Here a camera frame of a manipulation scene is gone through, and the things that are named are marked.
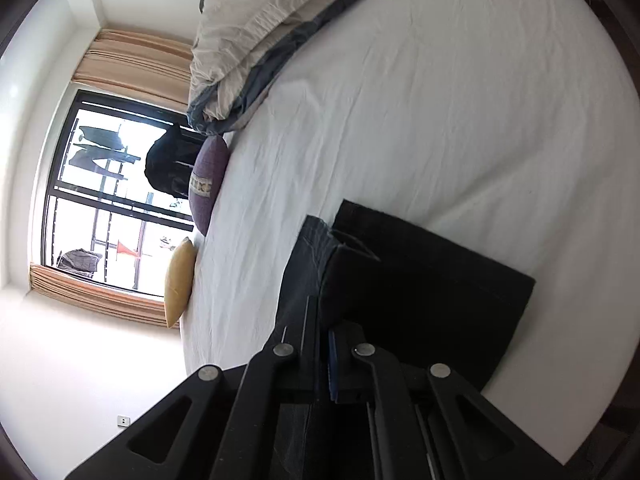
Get black pants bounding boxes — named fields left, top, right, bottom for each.
left=267, top=200, right=536, bottom=390

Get yellow pillow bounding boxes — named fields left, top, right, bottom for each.
left=164, top=237, right=198, bottom=328

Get left beige curtain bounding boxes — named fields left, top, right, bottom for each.
left=29, top=264, right=167, bottom=327

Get beige curtain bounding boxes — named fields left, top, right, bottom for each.
left=29, top=264, right=167, bottom=327
left=72, top=28, right=192, bottom=113

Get orange triangular flag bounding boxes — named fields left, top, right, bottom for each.
left=116, top=242, right=140, bottom=259

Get hanging grey garment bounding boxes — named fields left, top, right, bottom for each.
left=55, top=248, right=102, bottom=278

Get black framed balcony door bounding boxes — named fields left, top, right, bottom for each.
left=39, top=90, right=197, bottom=299

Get purple patterned pillow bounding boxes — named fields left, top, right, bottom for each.
left=189, top=136, right=230, bottom=235

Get hanging dark clothes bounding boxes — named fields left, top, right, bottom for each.
left=67, top=126, right=140, bottom=180

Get white sheeted bed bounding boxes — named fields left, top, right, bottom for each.
left=181, top=0, right=639, bottom=462

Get right beige curtain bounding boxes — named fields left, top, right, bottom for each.
left=72, top=28, right=192, bottom=113

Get beige grey folded duvet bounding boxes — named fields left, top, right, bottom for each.
left=186, top=0, right=357, bottom=136

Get far white wall socket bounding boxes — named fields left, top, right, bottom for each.
left=117, top=416, right=130, bottom=428

